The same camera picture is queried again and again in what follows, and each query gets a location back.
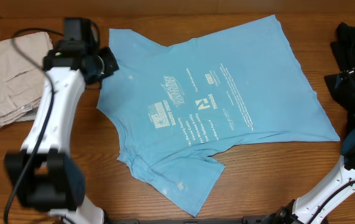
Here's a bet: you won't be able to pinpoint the light blue t-shirt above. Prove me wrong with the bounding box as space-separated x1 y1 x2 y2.
98 16 339 216

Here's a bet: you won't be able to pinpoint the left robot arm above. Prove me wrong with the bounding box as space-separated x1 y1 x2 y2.
3 17 119 223

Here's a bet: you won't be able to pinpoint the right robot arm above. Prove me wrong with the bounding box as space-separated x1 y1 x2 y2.
261 68 355 223

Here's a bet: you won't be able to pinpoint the folded beige trousers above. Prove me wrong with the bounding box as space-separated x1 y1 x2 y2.
0 39 44 127

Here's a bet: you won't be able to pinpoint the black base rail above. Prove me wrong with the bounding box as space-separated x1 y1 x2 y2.
111 214 275 224

